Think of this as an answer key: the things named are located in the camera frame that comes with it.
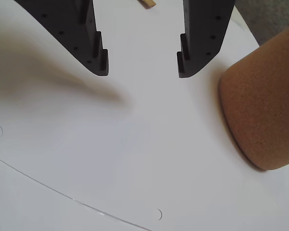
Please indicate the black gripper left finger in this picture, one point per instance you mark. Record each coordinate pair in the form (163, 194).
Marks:
(72, 21)

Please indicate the cork pen holder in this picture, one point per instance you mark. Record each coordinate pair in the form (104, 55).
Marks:
(262, 101)

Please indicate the wooden pen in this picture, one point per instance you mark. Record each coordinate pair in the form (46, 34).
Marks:
(148, 3)

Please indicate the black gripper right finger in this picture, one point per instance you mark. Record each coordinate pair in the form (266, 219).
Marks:
(202, 31)

